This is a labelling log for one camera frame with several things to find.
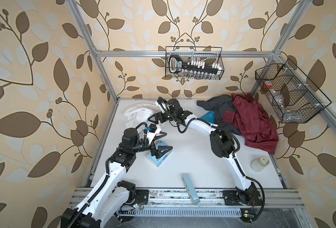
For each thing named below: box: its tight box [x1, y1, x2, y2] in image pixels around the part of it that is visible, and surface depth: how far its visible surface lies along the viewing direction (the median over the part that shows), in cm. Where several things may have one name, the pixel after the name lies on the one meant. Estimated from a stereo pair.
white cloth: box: [123, 102, 165, 130], surface depth 93 cm
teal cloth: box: [199, 110, 215, 124], surface depth 109 cm
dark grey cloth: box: [196, 94, 242, 136], surface depth 104 cm
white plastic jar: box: [250, 155, 270, 173], surface depth 80 cm
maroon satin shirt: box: [223, 92, 279, 155], surface depth 94 cm
